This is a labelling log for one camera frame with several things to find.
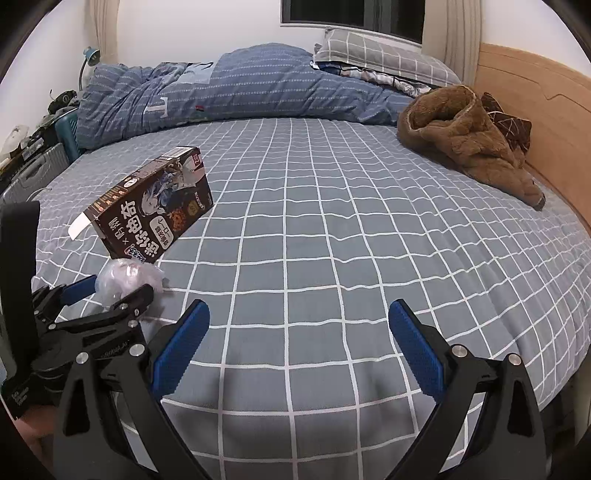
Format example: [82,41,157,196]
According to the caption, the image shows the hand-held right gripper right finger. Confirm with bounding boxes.
[388,299,548,480]

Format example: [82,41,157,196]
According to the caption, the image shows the bed with grey checked sheet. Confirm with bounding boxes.
[0,115,591,480]

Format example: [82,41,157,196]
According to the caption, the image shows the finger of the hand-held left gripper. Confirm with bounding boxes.
[32,274,100,320]
[51,284,155,334]

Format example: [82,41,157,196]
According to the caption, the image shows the dark diamond pattern cloth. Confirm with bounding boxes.
[480,92,533,154]

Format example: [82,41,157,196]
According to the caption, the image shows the brown printed carton box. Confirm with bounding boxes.
[69,146,214,265]

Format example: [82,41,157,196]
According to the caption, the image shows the dark window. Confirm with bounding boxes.
[281,0,424,45]

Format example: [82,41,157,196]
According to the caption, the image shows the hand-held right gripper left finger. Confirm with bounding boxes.
[53,299,212,480]

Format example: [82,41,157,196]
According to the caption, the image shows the wooden headboard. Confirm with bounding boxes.
[473,42,591,223]

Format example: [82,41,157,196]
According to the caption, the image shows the small clear wrapper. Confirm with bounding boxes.
[95,258,165,311]

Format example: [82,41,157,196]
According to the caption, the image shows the teal suitcase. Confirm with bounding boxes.
[55,111,82,163]

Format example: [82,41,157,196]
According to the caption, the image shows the person's left forearm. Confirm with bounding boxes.
[16,405,62,464]

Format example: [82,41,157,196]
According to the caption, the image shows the printed pillow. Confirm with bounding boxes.
[323,65,428,92]

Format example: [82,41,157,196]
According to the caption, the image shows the cream curtain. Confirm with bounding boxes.
[421,0,483,89]
[90,0,122,66]

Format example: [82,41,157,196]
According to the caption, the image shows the blue desk lamp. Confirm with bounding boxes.
[78,46,102,92]

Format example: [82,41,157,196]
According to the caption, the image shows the brown fleece garment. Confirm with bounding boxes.
[397,84,547,212]

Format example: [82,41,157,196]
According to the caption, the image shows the grey checked pillow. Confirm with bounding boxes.
[314,28,462,87]

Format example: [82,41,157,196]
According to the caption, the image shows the blue striped duvet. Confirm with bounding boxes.
[74,44,416,151]

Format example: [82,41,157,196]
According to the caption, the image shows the grey ribbed suitcase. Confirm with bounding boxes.
[0,143,71,205]

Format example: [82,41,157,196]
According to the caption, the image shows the white round object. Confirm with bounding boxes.
[2,124,25,154]

